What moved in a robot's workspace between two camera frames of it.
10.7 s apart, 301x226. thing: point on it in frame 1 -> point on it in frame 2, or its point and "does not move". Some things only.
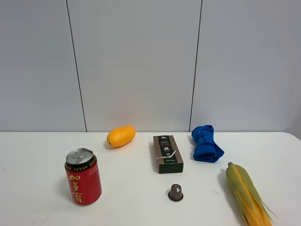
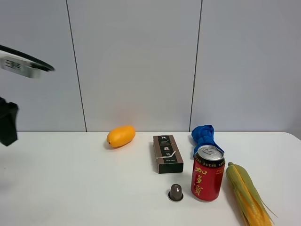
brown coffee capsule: (175, 194) does not move
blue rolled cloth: (206, 149) does not move
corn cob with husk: (254, 210) does not move
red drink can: (83, 175) -> (208, 172)
